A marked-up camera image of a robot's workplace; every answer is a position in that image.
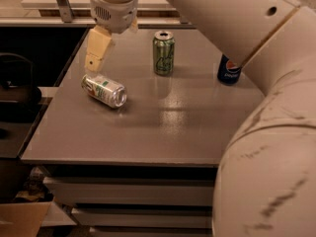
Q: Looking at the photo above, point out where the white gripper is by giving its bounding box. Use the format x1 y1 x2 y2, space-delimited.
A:
85 0 138 73

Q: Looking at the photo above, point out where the silver green 7up can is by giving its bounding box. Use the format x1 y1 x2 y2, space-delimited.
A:
81 75 127 109

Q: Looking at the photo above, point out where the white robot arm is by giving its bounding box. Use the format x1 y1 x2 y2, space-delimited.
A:
167 0 316 237

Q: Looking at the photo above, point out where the green soda can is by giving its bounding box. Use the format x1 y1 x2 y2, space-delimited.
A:
153 31 175 76

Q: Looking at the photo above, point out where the blue Pepsi can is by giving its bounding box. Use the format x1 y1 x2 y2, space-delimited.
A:
217 55 241 85

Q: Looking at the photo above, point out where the black chair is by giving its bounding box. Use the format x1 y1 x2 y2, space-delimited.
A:
0 52 41 120

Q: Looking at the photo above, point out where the grey drawer cabinet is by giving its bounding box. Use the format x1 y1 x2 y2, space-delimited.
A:
23 30 263 237

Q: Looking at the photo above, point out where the cardboard box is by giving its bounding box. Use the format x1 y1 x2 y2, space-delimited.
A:
0 202 51 237

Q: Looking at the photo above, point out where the metal railing frame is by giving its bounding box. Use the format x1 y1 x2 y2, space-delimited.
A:
0 0 193 29

